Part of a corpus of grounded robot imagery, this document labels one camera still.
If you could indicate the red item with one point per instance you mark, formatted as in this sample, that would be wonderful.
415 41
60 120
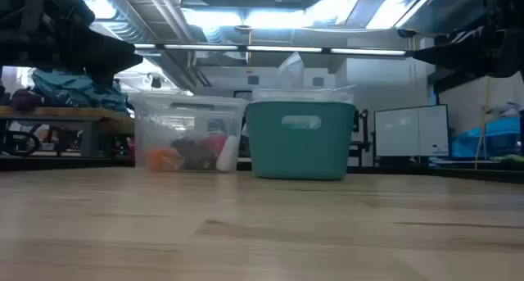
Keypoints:
215 143

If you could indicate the green object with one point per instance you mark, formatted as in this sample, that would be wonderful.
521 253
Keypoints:
509 158

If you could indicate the stack of clear plastic bags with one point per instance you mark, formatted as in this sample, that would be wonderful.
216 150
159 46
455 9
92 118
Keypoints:
303 95

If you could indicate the white crumpled material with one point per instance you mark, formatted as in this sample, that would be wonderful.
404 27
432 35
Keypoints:
505 109

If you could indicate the black stand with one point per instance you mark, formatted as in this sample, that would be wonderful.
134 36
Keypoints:
362 121

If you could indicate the teal plastic bin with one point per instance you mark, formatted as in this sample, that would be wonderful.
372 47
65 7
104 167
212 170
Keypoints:
301 150

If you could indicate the clear plastic bag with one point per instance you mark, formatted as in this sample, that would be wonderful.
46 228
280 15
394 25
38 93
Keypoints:
291 70

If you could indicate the blue plastic cover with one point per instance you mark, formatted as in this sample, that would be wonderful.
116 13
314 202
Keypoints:
487 137

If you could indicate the white roll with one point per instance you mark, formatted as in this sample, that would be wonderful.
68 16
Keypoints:
227 154

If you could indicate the LED light bar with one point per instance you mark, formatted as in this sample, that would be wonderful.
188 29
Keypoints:
286 49

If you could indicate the orange item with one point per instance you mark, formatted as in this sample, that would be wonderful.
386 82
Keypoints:
163 159

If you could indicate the dark brown item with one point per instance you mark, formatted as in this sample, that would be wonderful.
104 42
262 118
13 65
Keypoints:
194 154

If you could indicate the clear plastic bin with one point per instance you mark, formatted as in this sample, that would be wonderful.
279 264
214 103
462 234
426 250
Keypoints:
163 117

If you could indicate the purple bundle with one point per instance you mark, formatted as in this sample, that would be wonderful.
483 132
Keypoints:
26 100

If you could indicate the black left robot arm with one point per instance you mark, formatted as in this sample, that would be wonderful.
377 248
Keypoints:
10 27

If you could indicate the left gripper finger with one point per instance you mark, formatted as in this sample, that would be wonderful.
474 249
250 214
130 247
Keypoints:
102 55

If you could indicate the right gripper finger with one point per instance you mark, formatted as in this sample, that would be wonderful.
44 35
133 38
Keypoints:
458 53

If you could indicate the wooden workbench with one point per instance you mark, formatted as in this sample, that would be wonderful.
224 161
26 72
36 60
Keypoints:
73 116

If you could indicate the teal cloth pile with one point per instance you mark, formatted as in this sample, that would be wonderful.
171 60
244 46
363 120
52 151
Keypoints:
78 90

